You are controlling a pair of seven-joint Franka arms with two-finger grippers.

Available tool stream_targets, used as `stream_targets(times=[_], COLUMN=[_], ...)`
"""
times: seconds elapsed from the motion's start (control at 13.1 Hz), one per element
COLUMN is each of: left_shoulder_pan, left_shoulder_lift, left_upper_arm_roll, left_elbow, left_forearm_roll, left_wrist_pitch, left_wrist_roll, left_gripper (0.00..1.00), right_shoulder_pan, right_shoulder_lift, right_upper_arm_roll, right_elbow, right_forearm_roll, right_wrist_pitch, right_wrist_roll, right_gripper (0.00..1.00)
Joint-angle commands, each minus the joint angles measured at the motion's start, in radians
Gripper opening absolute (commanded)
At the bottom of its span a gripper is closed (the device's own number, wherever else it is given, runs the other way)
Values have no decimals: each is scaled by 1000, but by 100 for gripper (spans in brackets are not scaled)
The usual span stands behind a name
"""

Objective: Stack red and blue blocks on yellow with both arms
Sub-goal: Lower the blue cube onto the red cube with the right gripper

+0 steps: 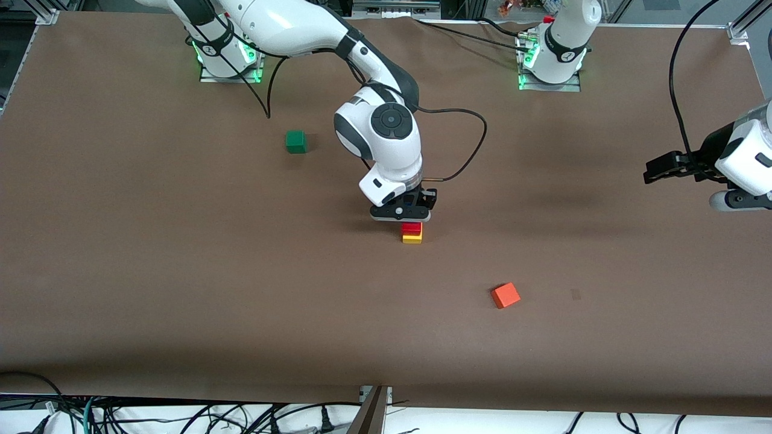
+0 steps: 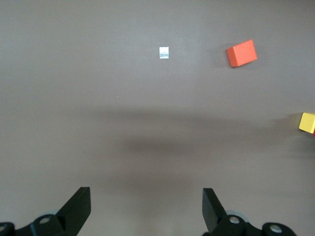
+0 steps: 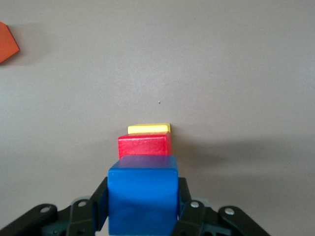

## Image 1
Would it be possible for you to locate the black base cable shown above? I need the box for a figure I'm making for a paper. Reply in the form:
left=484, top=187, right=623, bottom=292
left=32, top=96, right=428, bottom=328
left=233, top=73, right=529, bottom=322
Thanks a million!
left=413, top=18, right=534, bottom=52
left=479, top=17, right=531, bottom=38

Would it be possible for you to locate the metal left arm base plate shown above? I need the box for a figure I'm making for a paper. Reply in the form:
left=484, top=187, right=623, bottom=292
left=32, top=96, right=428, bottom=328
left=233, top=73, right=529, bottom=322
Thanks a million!
left=516, top=31, right=583, bottom=92

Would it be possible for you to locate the grey background equipment box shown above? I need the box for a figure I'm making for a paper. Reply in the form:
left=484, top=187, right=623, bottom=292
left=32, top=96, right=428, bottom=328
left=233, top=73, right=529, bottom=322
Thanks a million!
left=353, top=0, right=442, bottom=19

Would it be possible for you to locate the aluminium table post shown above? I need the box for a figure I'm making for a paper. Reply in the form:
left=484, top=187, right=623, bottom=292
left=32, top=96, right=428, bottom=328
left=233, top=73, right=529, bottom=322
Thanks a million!
left=347, top=386, right=393, bottom=434

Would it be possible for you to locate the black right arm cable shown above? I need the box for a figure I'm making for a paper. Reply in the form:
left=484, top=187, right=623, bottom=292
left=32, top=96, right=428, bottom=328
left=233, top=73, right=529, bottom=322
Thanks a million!
left=181, top=33, right=489, bottom=182

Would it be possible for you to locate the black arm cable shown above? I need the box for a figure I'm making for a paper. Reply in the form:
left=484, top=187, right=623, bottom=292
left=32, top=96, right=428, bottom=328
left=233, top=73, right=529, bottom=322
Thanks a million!
left=181, top=33, right=489, bottom=182
left=668, top=0, right=722, bottom=159

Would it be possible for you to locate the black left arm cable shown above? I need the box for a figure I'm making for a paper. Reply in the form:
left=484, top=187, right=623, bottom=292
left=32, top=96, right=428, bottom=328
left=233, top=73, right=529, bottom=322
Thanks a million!
left=668, top=0, right=722, bottom=159

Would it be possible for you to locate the brown table mat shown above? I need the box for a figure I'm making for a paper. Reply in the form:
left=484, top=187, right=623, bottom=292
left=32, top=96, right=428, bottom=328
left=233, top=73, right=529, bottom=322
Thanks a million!
left=0, top=11, right=772, bottom=418

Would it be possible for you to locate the orange block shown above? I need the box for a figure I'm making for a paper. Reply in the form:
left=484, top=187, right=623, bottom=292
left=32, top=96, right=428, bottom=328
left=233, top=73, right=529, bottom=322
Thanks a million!
left=490, top=283, right=522, bottom=310

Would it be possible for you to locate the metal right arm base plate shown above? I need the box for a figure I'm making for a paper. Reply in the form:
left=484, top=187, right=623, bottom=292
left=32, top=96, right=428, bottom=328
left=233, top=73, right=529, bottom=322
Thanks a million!
left=199, top=36, right=266, bottom=84

